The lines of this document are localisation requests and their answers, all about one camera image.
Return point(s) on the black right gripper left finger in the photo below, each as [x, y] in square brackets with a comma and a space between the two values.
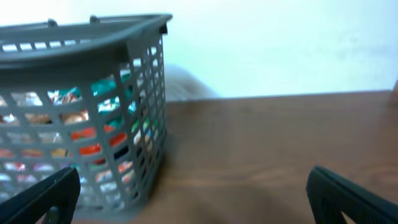
[52, 200]

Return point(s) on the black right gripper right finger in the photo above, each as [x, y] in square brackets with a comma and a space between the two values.
[332, 197]

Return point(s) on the orange snack packet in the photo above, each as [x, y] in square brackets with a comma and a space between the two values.
[50, 145]

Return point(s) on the green Nescafe coffee bag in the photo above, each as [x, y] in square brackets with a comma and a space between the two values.
[62, 97]

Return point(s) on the grey plastic slotted basket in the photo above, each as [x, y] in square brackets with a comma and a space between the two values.
[37, 58]

